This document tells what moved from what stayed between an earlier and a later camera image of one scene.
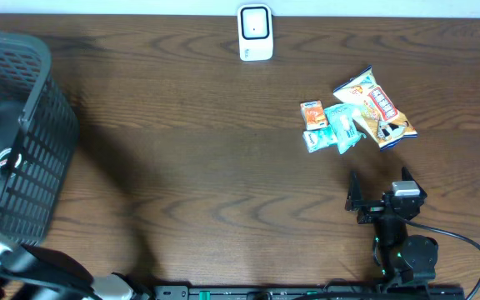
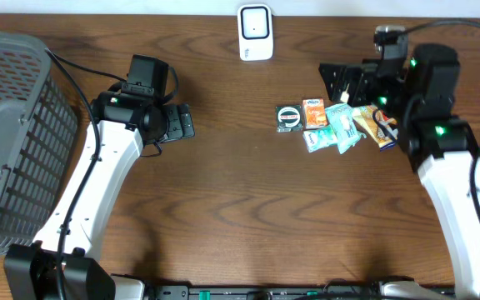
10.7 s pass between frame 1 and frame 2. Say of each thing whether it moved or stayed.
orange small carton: stayed
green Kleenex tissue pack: stayed
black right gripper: moved
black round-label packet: moved
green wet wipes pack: stayed
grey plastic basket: stayed
